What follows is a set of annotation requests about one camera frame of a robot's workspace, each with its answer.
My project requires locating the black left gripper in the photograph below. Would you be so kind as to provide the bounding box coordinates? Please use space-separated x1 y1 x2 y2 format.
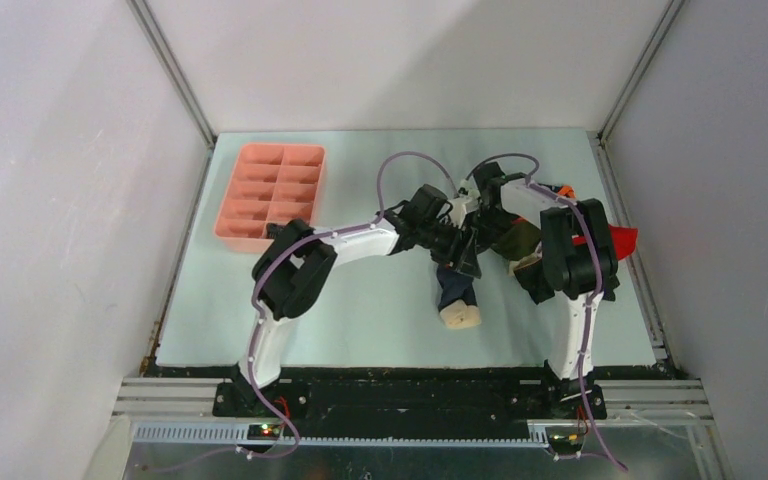
416 217 480 277

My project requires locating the navy underwear with cream waistband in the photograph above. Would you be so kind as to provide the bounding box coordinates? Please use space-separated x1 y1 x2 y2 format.
435 265 482 330

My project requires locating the navy striped boxer underwear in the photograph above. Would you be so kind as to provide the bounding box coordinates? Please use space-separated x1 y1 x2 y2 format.
265 223 286 240

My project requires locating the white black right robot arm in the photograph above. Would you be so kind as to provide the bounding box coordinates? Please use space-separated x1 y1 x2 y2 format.
460 157 618 418

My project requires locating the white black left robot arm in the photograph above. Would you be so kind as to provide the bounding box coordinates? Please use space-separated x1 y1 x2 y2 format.
237 184 481 417

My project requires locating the olive green underwear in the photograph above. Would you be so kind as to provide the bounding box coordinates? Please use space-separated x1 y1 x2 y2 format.
491 218 541 261

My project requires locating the pink compartment tray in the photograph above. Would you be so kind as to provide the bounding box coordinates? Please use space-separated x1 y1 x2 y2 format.
214 143 326 254

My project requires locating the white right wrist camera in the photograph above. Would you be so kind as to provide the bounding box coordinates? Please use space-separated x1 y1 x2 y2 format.
447 191 480 228

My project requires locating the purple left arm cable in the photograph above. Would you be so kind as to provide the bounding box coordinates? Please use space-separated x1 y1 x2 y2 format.
248 151 459 462

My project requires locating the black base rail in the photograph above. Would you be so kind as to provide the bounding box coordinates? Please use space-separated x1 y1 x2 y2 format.
212 366 607 441

